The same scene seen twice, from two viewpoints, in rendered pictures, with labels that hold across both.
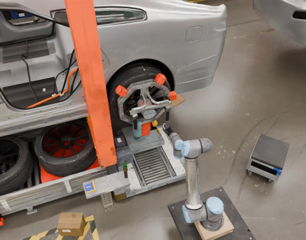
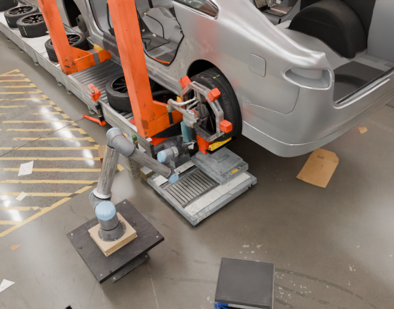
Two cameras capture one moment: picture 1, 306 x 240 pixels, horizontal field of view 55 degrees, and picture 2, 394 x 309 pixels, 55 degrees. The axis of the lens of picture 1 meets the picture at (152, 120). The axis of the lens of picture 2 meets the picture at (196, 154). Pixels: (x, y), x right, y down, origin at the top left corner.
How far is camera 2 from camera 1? 3.05 m
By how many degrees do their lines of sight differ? 54
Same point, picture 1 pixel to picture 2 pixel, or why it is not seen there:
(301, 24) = not seen: outside the picture
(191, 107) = (313, 198)
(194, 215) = (91, 198)
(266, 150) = (239, 273)
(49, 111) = (156, 68)
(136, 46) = (206, 45)
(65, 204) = not seen: hidden behind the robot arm
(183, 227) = not seen: hidden behind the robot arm
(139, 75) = (203, 77)
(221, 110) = (333, 232)
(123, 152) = (170, 144)
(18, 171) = (124, 97)
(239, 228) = (111, 262)
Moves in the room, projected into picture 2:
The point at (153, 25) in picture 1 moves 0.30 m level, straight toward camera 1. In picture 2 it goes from (220, 29) to (182, 37)
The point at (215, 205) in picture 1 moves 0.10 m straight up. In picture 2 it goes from (102, 208) to (98, 199)
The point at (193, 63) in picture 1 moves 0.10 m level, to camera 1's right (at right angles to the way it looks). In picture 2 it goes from (260, 107) to (265, 113)
